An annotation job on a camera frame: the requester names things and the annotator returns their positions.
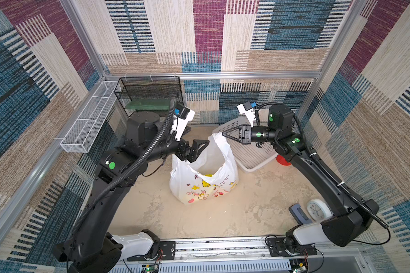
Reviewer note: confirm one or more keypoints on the white plastic bag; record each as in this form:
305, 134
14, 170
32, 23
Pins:
213, 174

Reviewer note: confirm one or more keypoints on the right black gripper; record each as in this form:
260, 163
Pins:
245, 135

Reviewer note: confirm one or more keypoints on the green board on shelf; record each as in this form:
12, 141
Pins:
149, 105

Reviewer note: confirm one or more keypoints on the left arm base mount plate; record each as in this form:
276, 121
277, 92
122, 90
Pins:
164, 250

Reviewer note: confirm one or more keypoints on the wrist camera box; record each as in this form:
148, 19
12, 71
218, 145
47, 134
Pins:
249, 110
182, 116

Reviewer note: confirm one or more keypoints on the blue grey small device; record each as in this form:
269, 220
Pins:
299, 215

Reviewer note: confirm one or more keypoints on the white round clock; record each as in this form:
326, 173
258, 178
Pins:
318, 210

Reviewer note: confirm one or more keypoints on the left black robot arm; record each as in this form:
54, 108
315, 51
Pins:
90, 248

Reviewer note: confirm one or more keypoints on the red pen cup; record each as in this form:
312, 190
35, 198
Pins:
282, 161

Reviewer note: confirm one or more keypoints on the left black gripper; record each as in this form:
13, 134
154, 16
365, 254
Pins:
183, 154

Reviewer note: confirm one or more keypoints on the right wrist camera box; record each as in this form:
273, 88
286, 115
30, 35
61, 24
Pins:
249, 110

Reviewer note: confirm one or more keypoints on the white wire mesh basket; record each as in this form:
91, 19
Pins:
85, 129

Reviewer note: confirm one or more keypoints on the black wire shelf rack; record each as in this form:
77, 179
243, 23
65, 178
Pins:
153, 94

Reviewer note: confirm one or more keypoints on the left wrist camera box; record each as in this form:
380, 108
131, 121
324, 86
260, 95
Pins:
182, 116

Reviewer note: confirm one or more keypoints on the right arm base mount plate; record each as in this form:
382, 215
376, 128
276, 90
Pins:
286, 247

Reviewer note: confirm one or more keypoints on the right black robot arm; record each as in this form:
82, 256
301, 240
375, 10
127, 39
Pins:
351, 214

